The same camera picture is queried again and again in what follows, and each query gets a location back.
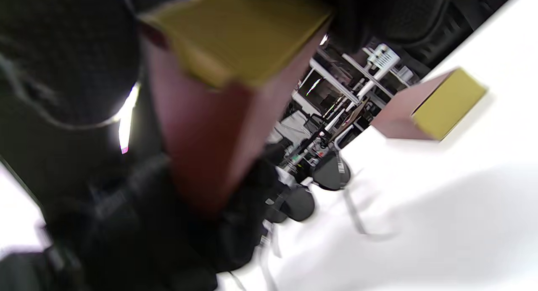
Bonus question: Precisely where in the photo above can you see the person's left hand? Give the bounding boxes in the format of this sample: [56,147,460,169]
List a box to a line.
[42,144,290,291]

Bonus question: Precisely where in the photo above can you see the black sunglasses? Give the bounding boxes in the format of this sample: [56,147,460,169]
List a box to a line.
[265,152,396,241]

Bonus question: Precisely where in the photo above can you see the person's right hand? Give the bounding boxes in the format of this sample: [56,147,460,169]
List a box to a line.
[0,0,452,130]

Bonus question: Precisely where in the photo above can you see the ceiling light strip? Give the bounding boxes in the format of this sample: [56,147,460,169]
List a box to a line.
[118,83,140,155]

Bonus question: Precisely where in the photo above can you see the brown storage box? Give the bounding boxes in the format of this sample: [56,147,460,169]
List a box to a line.
[139,0,332,216]
[372,68,488,141]

